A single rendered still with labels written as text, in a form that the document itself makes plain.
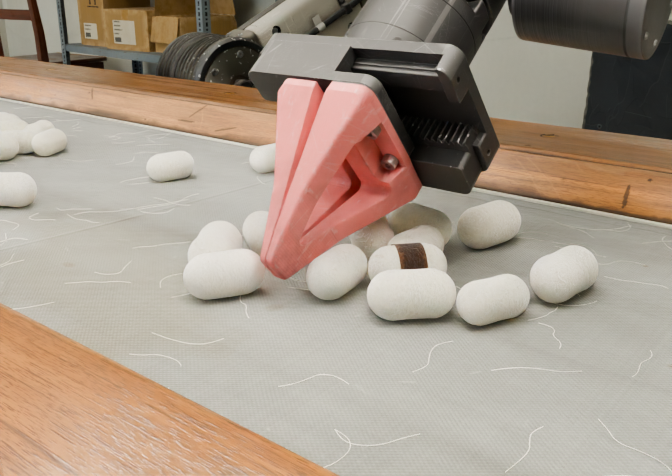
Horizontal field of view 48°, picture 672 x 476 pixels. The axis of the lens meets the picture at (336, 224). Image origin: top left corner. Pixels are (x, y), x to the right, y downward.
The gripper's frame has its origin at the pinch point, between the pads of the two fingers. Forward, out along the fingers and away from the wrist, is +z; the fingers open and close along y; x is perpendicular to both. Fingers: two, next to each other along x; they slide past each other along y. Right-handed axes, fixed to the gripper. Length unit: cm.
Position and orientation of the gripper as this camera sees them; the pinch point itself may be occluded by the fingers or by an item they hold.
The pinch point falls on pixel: (282, 254)
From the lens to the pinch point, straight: 31.0
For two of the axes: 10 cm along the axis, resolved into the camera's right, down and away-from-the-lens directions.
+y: 7.8, 2.0, -6.0
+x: 4.1, 5.6, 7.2
